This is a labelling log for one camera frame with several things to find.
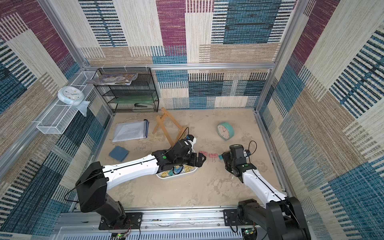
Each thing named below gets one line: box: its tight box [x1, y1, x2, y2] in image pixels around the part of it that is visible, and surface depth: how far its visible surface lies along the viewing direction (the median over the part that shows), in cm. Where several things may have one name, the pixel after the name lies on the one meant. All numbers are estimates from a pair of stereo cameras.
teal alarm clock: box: [216, 121, 235, 141], surface depth 101 cm
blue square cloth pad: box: [108, 146, 130, 162], surface depth 98 cm
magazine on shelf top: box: [86, 73, 138, 86], surface depth 87 cm
